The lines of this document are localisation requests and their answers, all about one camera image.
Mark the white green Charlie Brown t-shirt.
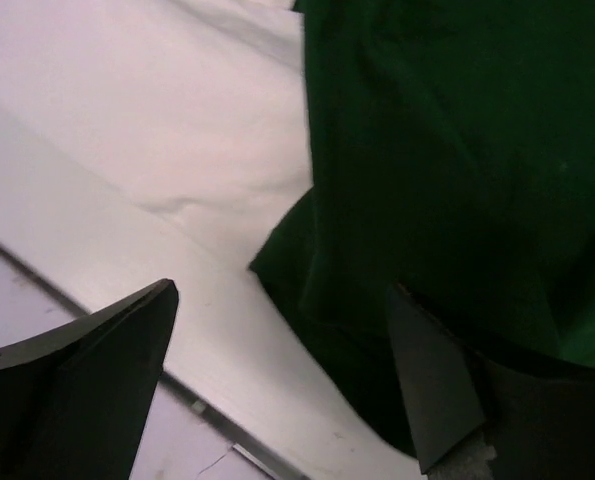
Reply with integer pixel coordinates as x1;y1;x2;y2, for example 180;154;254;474
0;1;595;455

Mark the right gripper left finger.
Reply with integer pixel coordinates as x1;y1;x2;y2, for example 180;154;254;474
0;279;178;480

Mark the white table board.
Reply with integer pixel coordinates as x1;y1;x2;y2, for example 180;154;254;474
0;107;419;479

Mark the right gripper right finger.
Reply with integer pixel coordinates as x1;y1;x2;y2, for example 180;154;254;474
388;286;595;479

